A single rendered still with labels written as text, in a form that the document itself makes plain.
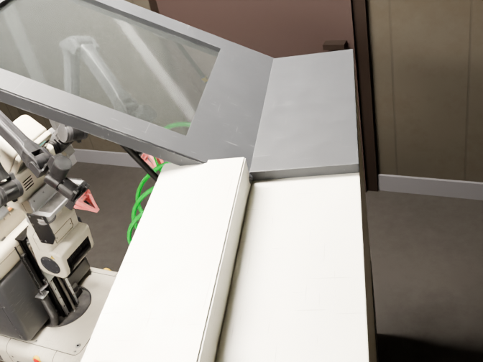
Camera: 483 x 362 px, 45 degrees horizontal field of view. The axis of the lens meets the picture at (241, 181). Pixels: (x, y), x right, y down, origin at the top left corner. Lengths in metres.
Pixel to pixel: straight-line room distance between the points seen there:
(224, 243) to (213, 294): 0.15
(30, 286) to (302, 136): 1.79
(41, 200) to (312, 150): 1.36
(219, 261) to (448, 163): 2.62
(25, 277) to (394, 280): 1.88
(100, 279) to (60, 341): 0.41
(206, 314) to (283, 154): 0.60
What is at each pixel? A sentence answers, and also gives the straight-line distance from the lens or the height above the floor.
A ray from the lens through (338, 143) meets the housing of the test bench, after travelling 1.55.
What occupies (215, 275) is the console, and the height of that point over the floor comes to 1.55.
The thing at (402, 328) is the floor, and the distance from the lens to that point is 3.03.
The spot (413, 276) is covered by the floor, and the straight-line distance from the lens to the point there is 3.27.
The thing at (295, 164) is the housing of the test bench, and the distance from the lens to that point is 1.49.
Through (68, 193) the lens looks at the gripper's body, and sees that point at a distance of 2.01.
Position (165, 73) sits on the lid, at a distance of 1.82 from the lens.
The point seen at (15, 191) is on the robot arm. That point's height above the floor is 1.24.
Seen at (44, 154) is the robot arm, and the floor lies 1.42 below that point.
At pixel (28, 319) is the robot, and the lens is 3.04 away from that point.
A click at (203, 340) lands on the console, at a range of 1.05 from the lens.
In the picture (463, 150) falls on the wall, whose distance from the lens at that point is 3.59.
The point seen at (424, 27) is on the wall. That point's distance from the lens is 3.26.
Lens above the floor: 2.33
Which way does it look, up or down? 34 degrees down
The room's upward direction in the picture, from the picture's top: 13 degrees counter-clockwise
